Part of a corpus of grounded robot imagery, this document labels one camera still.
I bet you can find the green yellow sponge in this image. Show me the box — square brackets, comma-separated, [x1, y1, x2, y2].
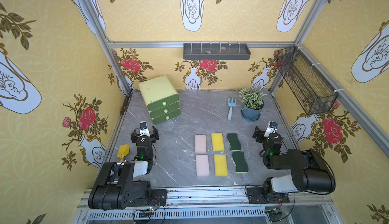
[232, 151, 249, 173]
[227, 133, 242, 152]

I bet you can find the pink sponge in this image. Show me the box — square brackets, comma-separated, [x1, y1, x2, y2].
[194, 135, 207, 154]
[196, 155, 210, 177]

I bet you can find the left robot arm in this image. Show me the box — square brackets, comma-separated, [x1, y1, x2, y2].
[88, 121, 159, 211]

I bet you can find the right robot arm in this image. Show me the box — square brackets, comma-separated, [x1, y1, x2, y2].
[253, 126, 336, 197]

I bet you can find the light green drawer cabinet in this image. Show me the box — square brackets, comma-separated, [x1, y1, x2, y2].
[139, 76, 178, 106]

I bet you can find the yellow toy shovel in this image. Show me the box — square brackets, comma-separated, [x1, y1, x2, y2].
[117, 144, 130, 163]

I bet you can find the blue plant pot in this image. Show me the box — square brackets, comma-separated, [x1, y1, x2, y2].
[241, 100, 264, 122]

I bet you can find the artificial green plant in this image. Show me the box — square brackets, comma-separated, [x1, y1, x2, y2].
[239, 88, 266, 110]

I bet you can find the light blue garden fork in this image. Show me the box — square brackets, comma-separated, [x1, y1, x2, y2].
[228, 98, 237, 121]

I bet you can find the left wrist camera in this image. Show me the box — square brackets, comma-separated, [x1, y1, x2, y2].
[139, 121, 150, 137]

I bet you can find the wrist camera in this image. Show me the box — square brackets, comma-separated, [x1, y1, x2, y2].
[139, 121, 150, 137]
[264, 121, 278, 137]

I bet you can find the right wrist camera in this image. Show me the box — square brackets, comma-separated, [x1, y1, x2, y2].
[264, 121, 278, 137]

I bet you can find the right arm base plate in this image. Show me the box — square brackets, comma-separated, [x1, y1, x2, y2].
[244, 185, 290, 205]

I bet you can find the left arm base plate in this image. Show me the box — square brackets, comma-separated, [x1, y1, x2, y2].
[127, 189, 167, 207]

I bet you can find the black wire mesh basket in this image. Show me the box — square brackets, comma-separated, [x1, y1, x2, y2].
[275, 47, 338, 115]

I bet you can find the aluminium mounting rail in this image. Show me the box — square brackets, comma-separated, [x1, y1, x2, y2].
[71, 185, 343, 224]

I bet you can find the grey wall shelf tray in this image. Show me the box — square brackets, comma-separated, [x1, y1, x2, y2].
[183, 42, 251, 60]

